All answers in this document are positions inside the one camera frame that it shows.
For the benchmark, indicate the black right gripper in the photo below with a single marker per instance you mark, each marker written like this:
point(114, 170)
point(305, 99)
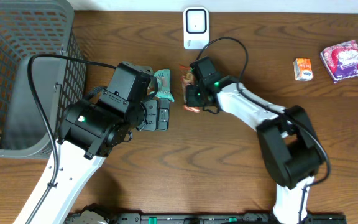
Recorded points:
point(190, 100)

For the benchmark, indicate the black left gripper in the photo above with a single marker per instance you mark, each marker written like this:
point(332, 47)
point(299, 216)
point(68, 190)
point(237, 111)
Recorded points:
point(159, 115)

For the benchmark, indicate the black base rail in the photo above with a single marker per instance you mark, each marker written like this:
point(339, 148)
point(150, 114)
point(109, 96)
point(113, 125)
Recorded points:
point(135, 218)

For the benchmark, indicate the red orange snack bar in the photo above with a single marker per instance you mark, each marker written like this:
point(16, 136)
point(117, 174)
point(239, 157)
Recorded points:
point(187, 78)

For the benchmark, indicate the teal snack wrapper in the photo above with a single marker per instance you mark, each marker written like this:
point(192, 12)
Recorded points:
point(163, 80)

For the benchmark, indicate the grey plastic basket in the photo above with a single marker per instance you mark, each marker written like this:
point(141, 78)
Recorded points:
point(38, 61)

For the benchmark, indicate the small orange snack box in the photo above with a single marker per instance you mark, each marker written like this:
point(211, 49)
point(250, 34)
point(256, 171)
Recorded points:
point(302, 69)

